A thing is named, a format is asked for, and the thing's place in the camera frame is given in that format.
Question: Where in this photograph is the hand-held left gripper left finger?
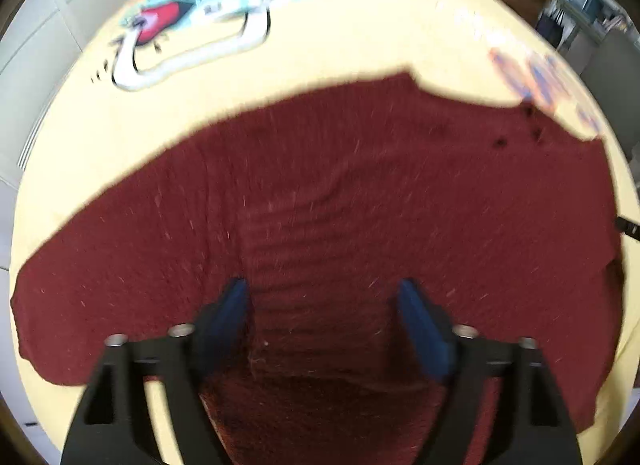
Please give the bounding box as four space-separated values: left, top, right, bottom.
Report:
60 276 250 465

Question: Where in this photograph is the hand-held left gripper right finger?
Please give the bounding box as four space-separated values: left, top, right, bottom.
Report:
396 277 584 465

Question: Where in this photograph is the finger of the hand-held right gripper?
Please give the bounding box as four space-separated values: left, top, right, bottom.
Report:
616 215 640 242

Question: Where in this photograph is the dark red knitted sweater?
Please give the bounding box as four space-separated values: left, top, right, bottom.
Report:
10 72 628 465

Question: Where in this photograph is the grey chair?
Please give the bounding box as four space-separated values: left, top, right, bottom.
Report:
567 30 640 92

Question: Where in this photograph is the white metal rack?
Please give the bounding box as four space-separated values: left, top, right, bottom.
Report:
537 0 603 48

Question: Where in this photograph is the yellow cartoon printed blanket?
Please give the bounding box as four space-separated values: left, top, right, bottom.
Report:
7 0 640 465

